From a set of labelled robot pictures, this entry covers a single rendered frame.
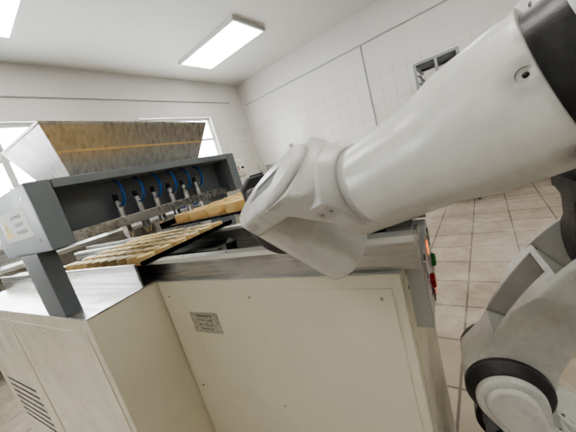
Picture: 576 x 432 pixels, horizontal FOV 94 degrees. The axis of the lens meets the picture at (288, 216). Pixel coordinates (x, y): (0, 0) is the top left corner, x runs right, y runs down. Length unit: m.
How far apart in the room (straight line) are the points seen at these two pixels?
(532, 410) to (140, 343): 0.88
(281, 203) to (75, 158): 0.79
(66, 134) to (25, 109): 3.55
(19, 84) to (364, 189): 4.49
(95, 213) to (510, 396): 1.05
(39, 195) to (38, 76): 3.89
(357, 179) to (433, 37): 4.73
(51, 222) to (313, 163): 0.70
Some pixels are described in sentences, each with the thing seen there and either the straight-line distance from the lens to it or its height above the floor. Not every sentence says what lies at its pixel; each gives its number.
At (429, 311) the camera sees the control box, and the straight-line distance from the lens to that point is 0.59.
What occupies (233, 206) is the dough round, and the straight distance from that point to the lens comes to 0.57.
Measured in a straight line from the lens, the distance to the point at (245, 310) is 0.70.
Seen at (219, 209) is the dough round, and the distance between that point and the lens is 0.61.
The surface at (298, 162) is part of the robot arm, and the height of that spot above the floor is 1.06.
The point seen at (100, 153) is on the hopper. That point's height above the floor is 1.24.
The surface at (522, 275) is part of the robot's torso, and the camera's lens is 0.74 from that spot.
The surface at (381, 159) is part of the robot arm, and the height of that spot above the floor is 1.05.
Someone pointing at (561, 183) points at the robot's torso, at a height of 0.90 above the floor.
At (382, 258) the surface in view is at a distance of 0.50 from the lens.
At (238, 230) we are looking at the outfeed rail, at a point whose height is 0.88.
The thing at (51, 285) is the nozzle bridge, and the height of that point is 0.93.
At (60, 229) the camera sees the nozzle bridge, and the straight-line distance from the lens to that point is 0.82.
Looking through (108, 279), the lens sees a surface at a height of 0.87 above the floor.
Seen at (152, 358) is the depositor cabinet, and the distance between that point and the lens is 0.95.
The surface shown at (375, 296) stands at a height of 0.80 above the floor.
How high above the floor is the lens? 1.06
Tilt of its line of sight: 10 degrees down
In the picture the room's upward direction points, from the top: 16 degrees counter-clockwise
